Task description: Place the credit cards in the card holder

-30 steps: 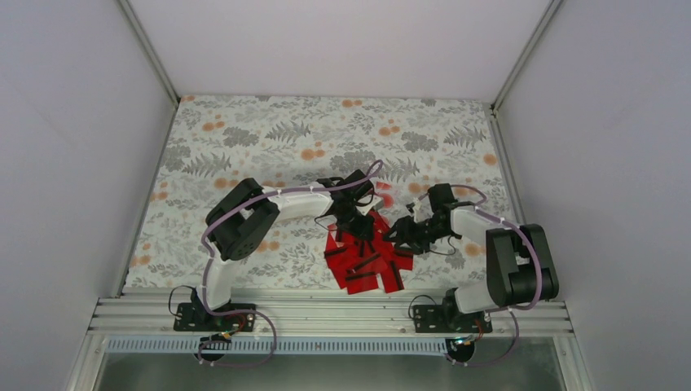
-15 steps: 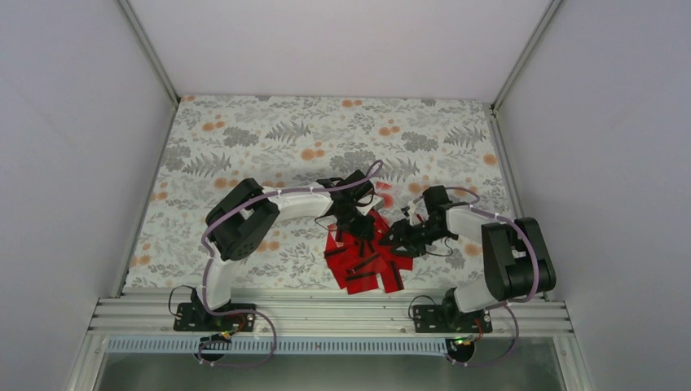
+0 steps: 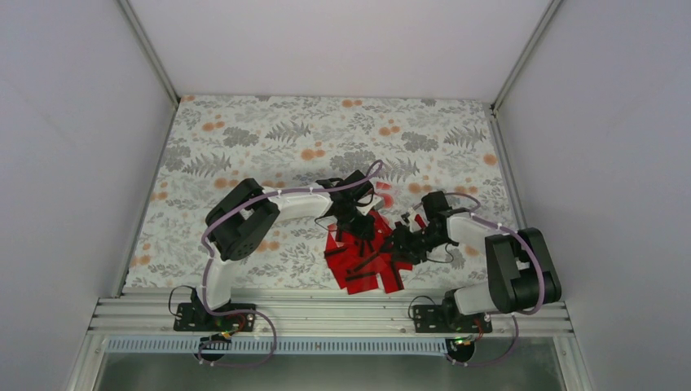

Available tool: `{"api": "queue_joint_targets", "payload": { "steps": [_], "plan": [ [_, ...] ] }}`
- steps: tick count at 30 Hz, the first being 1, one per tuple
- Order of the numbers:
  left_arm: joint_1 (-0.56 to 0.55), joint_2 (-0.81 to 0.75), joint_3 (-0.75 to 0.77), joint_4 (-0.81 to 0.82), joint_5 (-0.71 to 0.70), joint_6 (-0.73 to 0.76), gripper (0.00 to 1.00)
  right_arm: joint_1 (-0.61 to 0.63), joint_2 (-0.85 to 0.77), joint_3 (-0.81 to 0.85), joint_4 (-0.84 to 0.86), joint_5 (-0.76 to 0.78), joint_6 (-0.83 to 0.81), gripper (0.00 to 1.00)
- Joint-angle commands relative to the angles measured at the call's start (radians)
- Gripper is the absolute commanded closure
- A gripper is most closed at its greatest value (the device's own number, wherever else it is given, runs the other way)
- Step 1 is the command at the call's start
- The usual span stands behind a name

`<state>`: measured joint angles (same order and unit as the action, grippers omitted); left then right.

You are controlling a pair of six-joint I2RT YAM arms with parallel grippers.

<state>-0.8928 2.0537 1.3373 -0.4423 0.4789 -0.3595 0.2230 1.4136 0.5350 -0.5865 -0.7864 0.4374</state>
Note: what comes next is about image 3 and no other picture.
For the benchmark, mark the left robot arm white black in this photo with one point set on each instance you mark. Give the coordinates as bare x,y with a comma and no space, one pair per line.
238,224

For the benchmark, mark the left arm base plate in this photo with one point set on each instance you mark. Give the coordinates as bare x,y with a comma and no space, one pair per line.
215,318

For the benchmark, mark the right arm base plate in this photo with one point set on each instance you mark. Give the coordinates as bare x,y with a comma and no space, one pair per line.
433,319

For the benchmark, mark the red card left pile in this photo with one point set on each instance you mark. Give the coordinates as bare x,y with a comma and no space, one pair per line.
340,257

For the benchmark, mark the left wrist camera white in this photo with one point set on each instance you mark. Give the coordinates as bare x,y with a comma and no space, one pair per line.
370,202

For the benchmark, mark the floral patterned table mat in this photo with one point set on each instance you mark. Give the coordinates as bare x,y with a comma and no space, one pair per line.
218,141

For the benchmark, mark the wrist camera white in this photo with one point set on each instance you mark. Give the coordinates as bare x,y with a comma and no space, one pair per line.
413,218
370,202

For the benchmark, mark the red card centre pile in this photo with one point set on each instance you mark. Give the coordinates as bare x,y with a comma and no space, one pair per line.
364,276

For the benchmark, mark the aluminium rail frame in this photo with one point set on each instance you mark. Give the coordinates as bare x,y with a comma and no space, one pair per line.
293,312

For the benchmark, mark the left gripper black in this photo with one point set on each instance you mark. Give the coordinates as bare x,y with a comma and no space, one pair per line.
362,229

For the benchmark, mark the red card lower right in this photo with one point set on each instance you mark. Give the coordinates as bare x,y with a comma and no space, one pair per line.
391,278

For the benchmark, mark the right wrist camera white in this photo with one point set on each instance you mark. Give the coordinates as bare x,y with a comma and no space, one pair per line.
413,218

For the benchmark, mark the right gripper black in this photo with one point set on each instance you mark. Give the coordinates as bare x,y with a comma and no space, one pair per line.
401,239

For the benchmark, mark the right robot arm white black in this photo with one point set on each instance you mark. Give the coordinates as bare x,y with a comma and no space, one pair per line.
520,274

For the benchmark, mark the red card pile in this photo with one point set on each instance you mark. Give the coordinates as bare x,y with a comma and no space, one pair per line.
340,257
364,276

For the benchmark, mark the clear card red dot right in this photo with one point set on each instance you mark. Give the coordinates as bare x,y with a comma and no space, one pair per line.
387,192

